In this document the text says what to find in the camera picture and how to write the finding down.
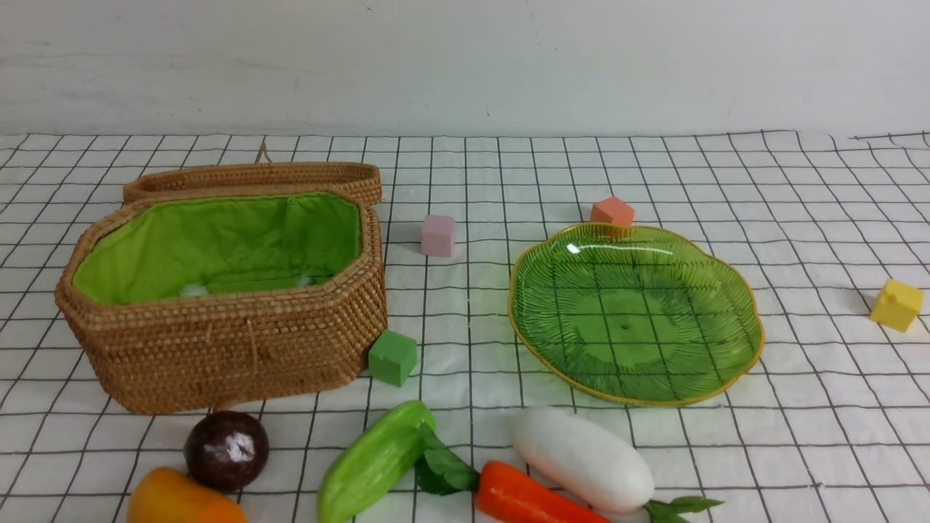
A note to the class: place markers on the green cucumber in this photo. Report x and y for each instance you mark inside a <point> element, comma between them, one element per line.
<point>374,463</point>

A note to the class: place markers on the white radish with leaves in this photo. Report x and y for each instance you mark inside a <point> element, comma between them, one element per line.
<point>594,464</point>

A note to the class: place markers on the orange carrot with leaves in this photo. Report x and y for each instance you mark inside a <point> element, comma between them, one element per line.
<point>500,490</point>

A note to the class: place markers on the dark purple passion fruit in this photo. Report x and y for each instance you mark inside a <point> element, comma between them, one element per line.
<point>226,451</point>

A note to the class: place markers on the orange yellow mango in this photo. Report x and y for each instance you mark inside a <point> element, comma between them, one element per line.
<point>166,495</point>

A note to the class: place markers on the pink foam cube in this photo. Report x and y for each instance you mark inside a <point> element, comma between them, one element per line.
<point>438,236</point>

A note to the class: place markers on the green foam cube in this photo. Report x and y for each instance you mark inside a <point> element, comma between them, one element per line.
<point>392,358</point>

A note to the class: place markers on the woven wicker basket lid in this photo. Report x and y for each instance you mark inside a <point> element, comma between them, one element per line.
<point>361,180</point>

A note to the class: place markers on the orange foam cube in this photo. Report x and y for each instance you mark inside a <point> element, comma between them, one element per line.
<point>613,211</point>

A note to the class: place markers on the green glass leaf plate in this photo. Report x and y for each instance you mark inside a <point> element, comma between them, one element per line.
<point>635,315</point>

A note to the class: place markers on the white black grid tablecloth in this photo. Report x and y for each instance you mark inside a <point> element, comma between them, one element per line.
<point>831,425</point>

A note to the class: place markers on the woven wicker basket green lining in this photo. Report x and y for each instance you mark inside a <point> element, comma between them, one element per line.
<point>218,297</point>

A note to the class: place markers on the yellow foam cube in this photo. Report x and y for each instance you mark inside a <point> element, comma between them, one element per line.
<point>897,305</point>

